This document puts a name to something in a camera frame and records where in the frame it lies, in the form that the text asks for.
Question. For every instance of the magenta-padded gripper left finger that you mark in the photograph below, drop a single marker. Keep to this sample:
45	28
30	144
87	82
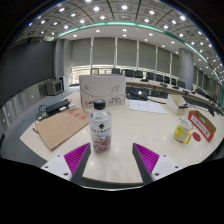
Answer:
76	159

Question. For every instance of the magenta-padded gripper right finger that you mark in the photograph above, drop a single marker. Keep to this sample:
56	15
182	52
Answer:
147	159

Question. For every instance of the clear bottle with black cap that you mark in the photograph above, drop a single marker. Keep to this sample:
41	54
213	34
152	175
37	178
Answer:
100	130

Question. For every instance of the brown paper envelope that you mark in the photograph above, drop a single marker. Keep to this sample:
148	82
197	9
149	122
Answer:
60	128

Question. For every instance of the white paper sheet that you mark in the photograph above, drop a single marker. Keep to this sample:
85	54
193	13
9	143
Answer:
146	106

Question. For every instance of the black power strip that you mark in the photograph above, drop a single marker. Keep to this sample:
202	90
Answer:
56	106

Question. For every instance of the small open white box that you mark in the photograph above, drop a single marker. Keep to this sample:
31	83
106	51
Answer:
173	105

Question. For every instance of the open brown box, red side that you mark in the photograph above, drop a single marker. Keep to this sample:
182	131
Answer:
204	128

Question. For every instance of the black desk telephone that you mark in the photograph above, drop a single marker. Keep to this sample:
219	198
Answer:
136	94

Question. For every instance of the large white cardboard box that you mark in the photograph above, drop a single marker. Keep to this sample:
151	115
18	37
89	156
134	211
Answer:
101	91

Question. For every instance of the grey box monitor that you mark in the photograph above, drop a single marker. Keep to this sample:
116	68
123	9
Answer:
53	87

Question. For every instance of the long curved conference desk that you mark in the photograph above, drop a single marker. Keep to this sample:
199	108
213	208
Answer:
151	83

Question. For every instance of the row of black office chairs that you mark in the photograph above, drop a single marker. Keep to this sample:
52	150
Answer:
129	73

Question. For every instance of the group of round ceiling lights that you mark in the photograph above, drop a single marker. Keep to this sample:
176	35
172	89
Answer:
124	7

